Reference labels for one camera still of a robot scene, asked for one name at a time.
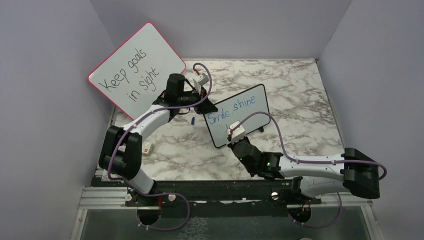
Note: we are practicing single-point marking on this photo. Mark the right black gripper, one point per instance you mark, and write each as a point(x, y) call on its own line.
point(232, 144)

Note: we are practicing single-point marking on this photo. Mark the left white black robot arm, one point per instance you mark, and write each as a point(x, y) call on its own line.
point(122, 148)

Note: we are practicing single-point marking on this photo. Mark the black aluminium mounting rail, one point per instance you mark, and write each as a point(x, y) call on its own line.
point(213, 199)

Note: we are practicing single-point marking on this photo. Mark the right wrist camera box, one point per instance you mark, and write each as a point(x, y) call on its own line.
point(235, 132)

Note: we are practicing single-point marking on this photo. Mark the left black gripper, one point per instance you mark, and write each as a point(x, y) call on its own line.
point(206, 107)

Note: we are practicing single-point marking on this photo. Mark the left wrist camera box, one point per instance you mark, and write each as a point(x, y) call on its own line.
point(199, 81)

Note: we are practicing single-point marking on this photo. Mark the black framed whiteboard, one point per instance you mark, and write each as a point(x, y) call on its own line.
point(235, 109)

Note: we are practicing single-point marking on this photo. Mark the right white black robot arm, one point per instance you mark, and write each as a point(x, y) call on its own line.
point(351, 171)

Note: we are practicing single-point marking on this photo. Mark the small white red box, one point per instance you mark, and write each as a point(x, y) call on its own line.
point(147, 148)

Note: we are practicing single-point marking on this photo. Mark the pink framed whiteboard with writing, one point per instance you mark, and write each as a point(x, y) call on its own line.
point(134, 75)

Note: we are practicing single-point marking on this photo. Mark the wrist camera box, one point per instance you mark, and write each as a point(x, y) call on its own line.
point(235, 132)
point(199, 81)

